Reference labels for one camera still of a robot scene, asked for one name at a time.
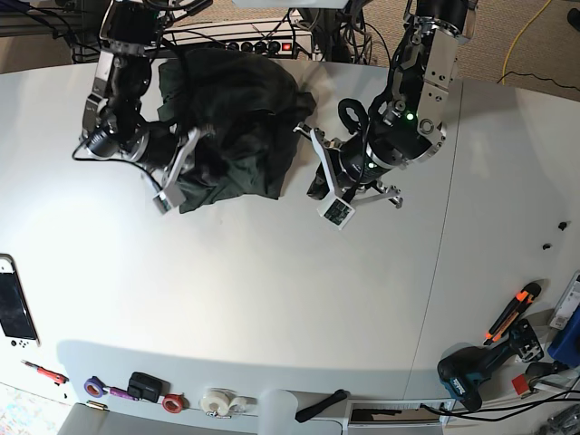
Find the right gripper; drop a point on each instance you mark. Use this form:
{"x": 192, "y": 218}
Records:
{"x": 165, "y": 155}

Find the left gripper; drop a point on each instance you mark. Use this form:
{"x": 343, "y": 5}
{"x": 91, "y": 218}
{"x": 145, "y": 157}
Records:
{"x": 350, "y": 166}

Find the dark green t-shirt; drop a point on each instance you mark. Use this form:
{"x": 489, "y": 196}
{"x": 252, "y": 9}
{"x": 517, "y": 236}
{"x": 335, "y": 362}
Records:
{"x": 247, "y": 107}

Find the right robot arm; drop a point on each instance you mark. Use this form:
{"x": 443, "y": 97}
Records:
{"x": 113, "y": 128}

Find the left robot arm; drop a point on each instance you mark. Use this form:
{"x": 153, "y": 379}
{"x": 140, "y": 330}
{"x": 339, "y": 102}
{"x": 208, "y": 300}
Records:
{"x": 403, "y": 124}

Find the black power strip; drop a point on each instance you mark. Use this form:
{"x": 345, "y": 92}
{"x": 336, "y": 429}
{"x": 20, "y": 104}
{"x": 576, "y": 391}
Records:
{"x": 275, "y": 49}

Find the white paper roll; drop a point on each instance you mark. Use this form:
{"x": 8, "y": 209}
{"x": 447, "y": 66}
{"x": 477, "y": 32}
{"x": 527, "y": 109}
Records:
{"x": 276, "y": 412}

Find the teal black power drill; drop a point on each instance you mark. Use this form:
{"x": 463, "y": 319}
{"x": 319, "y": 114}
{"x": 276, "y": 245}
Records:
{"x": 462, "y": 372}

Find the orange black utility knife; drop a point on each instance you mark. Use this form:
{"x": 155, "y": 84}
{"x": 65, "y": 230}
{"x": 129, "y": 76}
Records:
{"x": 514, "y": 309}

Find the white handheld game console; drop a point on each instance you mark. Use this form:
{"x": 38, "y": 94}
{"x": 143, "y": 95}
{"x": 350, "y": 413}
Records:
{"x": 16, "y": 320}

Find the clear tape dispenser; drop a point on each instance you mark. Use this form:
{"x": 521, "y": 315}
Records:
{"x": 221, "y": 403}

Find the purple tape roll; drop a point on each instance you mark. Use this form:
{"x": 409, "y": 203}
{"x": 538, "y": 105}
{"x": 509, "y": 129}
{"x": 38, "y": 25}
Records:
{"x": 94, "y": 387}

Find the red tape roll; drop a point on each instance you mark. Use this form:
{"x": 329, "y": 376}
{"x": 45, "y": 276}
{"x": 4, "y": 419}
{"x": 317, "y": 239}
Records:
{"x": 173, "y": 403}

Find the red screwdriver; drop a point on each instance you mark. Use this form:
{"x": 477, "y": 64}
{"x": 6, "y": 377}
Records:
{"x": 57, "y": 378}

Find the blue box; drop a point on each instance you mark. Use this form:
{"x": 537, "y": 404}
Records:
{"x": 565, "y": 346}

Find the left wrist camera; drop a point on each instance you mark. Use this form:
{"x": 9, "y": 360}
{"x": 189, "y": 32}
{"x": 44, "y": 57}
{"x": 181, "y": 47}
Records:
{"x": 335, "y": 211}

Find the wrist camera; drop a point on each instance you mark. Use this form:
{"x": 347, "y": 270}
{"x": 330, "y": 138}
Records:
{"x": 165, "y": 203}
{"x": 335, "y": 211}

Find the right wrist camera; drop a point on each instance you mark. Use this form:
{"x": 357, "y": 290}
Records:
{"x": 165, "y": 203}

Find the black action camera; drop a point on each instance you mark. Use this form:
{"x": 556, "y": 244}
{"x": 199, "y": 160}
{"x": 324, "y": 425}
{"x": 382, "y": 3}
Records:
{"x": 142, "y": 386}

